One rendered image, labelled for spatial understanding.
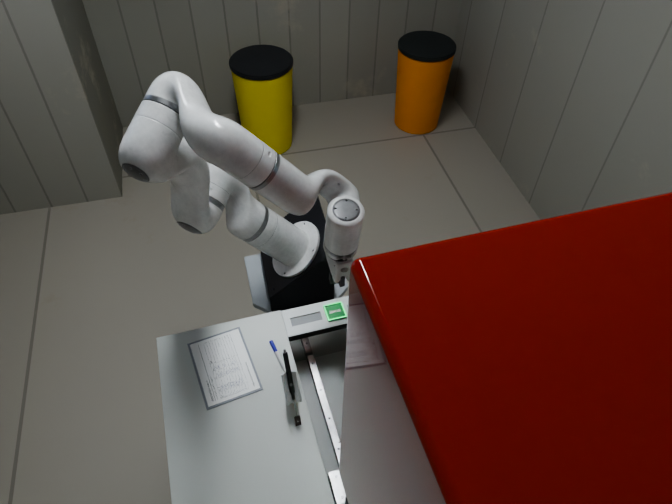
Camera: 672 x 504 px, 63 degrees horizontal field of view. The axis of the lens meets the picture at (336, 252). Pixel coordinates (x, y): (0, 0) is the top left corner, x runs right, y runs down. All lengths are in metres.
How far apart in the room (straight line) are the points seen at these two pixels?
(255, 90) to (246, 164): 2.33
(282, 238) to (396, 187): 1.92
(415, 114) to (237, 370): 2.65
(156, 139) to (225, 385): 0.67
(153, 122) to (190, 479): 0.80
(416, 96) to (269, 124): 0.97
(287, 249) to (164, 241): 1.66
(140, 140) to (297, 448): 0.79
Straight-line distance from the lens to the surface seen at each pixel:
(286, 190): 1.12
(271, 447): 1.41
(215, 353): 1.55
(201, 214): 1.44
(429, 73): 3.65
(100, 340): 2.91
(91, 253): 3.30
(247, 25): 3.82
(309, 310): 1.61
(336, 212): 1.21
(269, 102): 3.42
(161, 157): 1.13
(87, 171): 3.47
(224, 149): 1.04
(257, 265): 1.92
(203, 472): 1.41
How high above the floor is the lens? 2.26
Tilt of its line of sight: 48 degrees down
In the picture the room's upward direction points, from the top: 1 degrees clockwise
